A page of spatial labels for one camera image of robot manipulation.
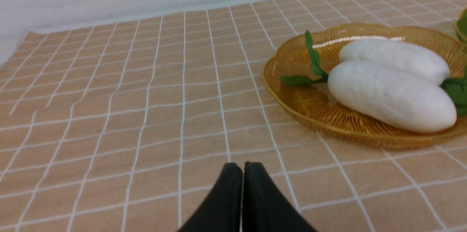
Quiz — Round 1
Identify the green ribbed plastic plate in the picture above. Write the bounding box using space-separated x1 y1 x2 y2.
454 8 467 44

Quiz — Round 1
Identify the beige checkered tablecloth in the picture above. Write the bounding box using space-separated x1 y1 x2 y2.
0 0 466 232

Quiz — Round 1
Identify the amber ribbed plastic plate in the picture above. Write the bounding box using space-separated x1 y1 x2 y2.
262 23 467 149

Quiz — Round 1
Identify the white radish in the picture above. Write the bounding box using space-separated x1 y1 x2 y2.
280 30 457 134
338 38 467 117

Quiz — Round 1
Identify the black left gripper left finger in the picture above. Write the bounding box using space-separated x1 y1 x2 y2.
179 163 243 232

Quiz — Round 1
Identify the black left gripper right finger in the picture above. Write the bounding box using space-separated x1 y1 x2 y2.
242 162 316 232

